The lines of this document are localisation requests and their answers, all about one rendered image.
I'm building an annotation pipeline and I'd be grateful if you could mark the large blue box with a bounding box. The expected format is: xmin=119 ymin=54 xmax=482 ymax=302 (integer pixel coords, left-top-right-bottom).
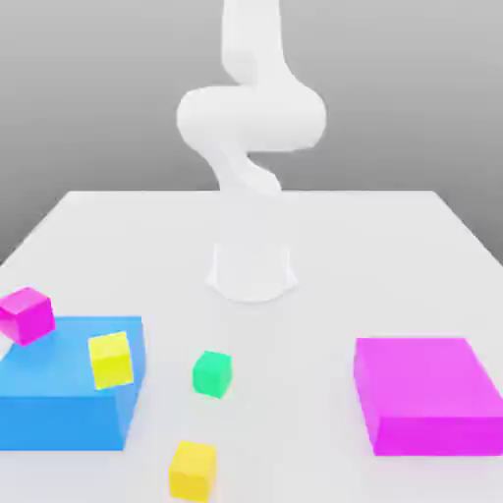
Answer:
xmin=0 ymin=315 xmax=147 ymax=452

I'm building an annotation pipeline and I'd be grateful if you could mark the large magenta box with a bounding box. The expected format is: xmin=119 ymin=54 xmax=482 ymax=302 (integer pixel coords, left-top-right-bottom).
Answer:
xmin=352 ymin=336 xmax=503 ymax=458

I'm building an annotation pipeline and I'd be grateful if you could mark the small yellow cube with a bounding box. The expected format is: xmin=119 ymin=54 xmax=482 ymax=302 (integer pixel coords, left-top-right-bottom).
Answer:
xmin=86 ymin=330 xmax=136 ymax=391
xmin=168 ymin=440 xmax=218 ymax=503

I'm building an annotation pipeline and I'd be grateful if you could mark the small green cube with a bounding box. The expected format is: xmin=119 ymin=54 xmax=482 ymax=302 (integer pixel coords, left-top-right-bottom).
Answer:
xmin=192 ymin=350 xmax=234 ymax=400

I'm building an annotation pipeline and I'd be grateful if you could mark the small magenta cube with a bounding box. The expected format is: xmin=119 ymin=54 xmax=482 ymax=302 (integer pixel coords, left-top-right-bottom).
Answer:
xmin=0 ymin=286 xmax=57 ymax=348

